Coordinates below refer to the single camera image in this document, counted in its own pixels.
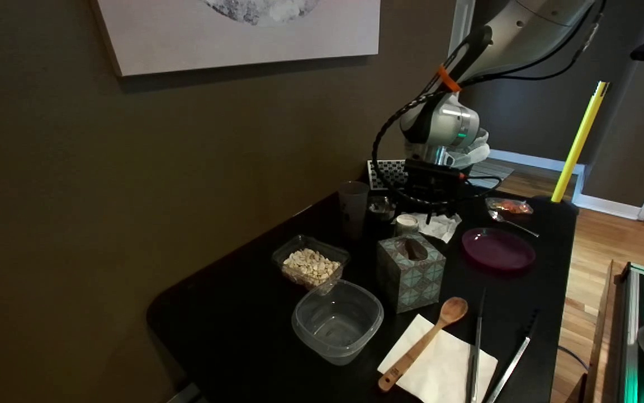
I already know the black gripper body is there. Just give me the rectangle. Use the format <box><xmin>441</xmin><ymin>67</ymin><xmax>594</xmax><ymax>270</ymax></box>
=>
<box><xmin>403</xmin><ymin>154</ymin><xmax>475</xmax><ymax>206</ymax></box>

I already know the small metal cup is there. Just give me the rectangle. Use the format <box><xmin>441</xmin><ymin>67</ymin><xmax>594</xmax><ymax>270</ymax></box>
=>
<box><xmin>367</xmin><ymin>199</ymin><xmax>400</xmax><ymax>236</ymax></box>

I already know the crumpled white tissue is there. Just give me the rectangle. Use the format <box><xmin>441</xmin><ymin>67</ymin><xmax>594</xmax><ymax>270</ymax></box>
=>
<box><xmin>419</xmin><ymin>210</ymin><xmax>466</xmax><ymax>246</ymax></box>

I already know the black white checkerboard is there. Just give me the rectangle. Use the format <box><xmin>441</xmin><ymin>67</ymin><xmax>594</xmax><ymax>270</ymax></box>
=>
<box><xmin>365</xmin><ymin>154</ymin><xmax>413</xmax><ymax>198</ymax></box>

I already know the clear plastic wrapper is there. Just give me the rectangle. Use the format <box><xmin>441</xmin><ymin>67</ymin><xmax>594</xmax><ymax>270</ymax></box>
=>
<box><xmin>482</xmin><ymin>194</ymin><xmax>536</xmax><ymax>220</ymax></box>

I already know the purple round plate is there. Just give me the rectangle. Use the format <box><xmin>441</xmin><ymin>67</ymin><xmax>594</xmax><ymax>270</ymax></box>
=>
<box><xmin>461</xmin><ymin>225</ymin><xmax>538</xmax><ymax>275</ymax></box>

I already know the metal spoon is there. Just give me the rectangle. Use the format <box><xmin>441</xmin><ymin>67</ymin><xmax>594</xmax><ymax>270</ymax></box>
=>
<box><xmin>488</xmin><ymin>208</ymin><xmax>541</xmax><ymax>243</ymax></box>

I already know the grey patterned tissue box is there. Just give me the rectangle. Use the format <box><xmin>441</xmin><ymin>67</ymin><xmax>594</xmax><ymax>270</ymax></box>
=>
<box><xmin>375</xmin><ymin>231</ymin><xmax>449</xmax><ymax>315</ymax></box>

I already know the dark glass tumbler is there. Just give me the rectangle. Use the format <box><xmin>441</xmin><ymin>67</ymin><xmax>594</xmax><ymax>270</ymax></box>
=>
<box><xmin>335</xmin><ymin>176</ymin><xmax>374</xmax><ymax>243</ymax></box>

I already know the wooden spoon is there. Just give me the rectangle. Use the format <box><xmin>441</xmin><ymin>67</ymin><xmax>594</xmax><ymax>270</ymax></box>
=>
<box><xmin>375</xmin><ymin>296</ymin><xmax>471</xmax><ymax>394</ymax></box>

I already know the clear container with oats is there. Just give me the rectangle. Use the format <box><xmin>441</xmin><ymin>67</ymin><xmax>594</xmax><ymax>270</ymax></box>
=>
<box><xmin>271</xmin><ymin>234</ymin><xmax>354</xmax><ymax>296</ymax></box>

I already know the empty clear plastic container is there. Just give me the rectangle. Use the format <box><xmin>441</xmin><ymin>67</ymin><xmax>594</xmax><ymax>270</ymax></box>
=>
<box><xmin>289</xmin><ymin>277</ymin><xmax>387</xmax><ymax>368</ymax></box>

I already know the yellow stick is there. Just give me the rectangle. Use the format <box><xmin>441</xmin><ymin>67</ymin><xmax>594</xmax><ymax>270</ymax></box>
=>
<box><xmin>548</xmin><ymin>78</ymin><xmax>610</xmax><ymax>206</ymax></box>

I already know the black thin utensil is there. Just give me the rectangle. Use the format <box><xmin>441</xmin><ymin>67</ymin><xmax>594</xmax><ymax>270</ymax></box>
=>
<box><xmin>463</xmin><ymin>298</ymin><xmax>488</xmax><ymax>403</ymax></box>

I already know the white paper napkin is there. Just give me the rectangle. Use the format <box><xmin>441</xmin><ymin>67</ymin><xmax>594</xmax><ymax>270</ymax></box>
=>
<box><xmin>375</xmin><ymin>311</ymin><xmax>500</xmax><ymax>403</ymax></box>

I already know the silver thin utensil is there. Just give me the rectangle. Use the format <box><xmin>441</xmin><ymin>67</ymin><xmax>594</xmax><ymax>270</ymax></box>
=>
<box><xmin>486</xmin><ymin>309</ymin><xmax>541</xmax><ymax>403</ymax></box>

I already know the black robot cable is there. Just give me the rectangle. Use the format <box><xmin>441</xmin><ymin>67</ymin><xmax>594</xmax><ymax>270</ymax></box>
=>
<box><xmin>368</xmin><ymin>25</ymin><xmax>609</xmax><ymax>210</ymax></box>

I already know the orange cable tie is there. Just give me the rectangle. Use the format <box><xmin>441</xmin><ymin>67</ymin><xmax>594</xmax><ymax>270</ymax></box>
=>
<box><xmin>433</xmin><ymin>65</ymin><xmax>466</xmax><ymax>96</ymax></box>

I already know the framed white wall picture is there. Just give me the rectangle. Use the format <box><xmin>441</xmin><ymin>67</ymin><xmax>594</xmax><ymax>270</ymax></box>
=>
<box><xmin>91</xmin><ymin>0</ymin><xmax>384</xmax><ymax>78</ymax></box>

